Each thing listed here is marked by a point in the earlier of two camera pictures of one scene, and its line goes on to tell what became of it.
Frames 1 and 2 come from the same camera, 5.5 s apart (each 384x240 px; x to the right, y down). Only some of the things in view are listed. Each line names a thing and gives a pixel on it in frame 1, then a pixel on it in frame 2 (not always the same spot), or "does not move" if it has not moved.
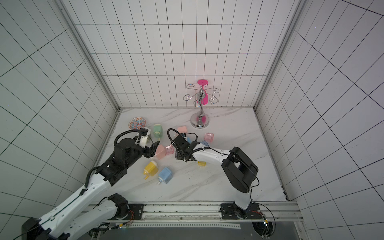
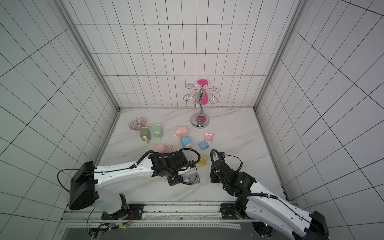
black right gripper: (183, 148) to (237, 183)
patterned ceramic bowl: (137, 123) does not move
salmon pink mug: (182, 129) does not move
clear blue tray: (205, 143) does not move
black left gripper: (150, 151) to (174, 181)
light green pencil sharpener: (158, 131) does not move
